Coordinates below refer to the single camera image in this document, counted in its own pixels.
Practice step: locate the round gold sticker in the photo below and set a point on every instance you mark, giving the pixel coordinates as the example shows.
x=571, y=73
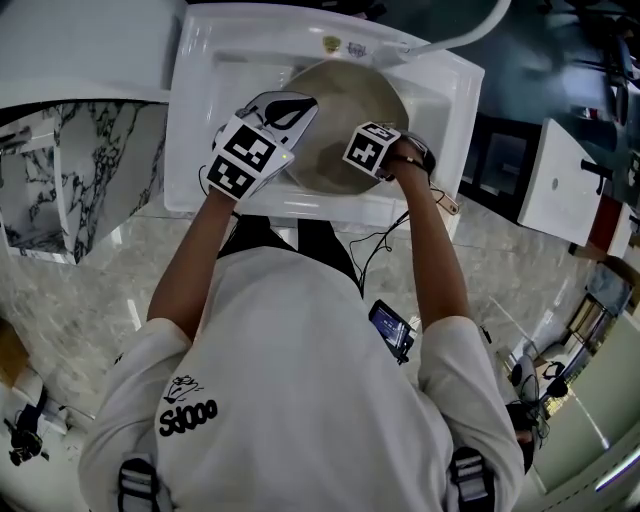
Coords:
x=330, y=44

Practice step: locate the round metal pan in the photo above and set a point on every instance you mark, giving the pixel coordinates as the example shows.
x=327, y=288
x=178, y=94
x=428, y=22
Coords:
x=350, y=100

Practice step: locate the white counter top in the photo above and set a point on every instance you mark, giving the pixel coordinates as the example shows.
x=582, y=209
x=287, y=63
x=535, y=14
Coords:
x=75, y=45

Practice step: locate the black basin faucet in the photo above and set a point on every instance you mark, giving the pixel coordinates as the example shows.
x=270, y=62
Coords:
x=597, y=172

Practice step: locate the white square basin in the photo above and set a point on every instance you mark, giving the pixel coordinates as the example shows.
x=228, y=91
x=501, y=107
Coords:
x=560, y=185

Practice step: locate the black trousers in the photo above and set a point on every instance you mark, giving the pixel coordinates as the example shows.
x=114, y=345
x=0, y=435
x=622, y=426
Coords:
x=320, y=245

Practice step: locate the person's left forearm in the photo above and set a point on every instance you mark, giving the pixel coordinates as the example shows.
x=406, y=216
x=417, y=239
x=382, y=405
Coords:
x=192, y=260

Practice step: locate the small black screen device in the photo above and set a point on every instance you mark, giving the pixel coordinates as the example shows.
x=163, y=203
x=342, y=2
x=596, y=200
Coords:
x=392, y=327

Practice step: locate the marble patterned cabinet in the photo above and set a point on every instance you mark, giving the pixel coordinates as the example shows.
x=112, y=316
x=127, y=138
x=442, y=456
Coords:
x=95, y=170

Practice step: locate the white curved faucet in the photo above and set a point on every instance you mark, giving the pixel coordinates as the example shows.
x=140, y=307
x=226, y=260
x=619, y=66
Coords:
x=470, y=32

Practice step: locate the person's right forearm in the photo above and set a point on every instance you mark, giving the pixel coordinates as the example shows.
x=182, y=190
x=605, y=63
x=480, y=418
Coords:
x=432, y=250

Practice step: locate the white ceramic sink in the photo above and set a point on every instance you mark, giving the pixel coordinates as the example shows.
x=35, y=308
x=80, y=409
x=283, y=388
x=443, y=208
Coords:
x=200, y=150

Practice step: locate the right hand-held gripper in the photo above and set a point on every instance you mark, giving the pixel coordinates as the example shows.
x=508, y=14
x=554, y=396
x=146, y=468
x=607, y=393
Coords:
x=367, y=149

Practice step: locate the white printed t-shirt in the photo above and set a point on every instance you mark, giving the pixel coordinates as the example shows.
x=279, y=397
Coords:
x=300, y=400

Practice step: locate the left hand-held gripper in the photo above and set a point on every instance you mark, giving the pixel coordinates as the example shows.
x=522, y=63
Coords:
x=240, y=160

